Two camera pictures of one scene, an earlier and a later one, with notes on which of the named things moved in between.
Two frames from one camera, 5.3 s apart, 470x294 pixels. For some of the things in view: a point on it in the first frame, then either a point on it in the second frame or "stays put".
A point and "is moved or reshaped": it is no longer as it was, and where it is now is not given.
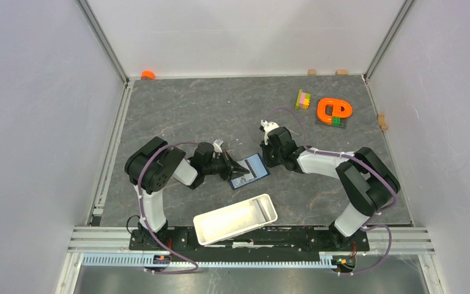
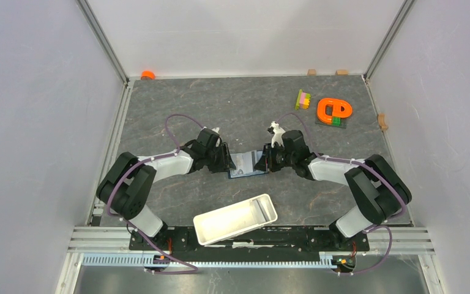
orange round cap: (147, 75) stays put
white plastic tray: (234, 220) stays put
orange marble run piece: (328, 108) stays put
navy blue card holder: (256, 167) is moved or reshaped
